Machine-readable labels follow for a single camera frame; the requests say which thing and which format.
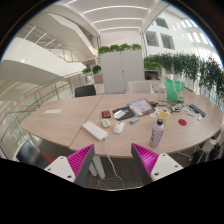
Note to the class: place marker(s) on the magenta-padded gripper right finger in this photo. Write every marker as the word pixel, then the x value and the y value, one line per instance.
pixel 146 160

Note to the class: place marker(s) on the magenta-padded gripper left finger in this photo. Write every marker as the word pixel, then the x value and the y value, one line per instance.
pixel 80 160

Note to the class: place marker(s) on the purple drink bottle black cap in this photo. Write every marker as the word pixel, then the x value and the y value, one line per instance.
pixel 156 135

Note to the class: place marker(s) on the clear plastic water bottle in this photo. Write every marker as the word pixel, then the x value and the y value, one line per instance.
pixel 162 93

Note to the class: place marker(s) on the white power strip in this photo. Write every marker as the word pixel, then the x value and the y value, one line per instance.
pixel 94 130

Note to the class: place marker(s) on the small blue object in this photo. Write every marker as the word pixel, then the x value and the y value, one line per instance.
pixel 134 120

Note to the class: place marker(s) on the white computer mouse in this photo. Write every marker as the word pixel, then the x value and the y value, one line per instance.
pixel 119 127

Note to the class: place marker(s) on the pale yellow mug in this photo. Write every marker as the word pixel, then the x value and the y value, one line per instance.
pixel 164 118

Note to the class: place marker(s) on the small grey white device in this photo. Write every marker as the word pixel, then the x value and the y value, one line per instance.
pixel 106 123

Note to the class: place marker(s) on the colourful sticker sheet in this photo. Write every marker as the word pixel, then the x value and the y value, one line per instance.
pixel 153 114

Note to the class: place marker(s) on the black office chair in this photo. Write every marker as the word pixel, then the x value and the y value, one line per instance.
pixel 28 154

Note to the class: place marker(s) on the flat round red coaster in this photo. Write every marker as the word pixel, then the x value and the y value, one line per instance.
pixel 182 122

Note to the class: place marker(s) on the white paper sheet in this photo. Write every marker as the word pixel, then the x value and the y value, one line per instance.
pixel 53 111

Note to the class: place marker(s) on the small black pouch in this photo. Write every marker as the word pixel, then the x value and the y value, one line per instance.
pixel 153 103

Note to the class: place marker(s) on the small clear plastic packet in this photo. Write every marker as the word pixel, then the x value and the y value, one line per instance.
pixel 190 113

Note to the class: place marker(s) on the green tote bag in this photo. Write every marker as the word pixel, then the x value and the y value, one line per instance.
pixel 173 93

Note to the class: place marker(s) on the white chair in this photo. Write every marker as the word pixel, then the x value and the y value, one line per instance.
pixel 140 87

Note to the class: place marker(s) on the white cabinet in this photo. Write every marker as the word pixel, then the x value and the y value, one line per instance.
pixel 121 71

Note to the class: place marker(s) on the green plants in planter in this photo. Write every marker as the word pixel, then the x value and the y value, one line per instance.
pixel 96 69

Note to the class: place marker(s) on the green plant hedge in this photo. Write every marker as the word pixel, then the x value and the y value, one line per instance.
pixel 190 66

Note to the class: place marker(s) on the green plants atop cabinet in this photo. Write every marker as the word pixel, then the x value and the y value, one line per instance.
pixel 116 48

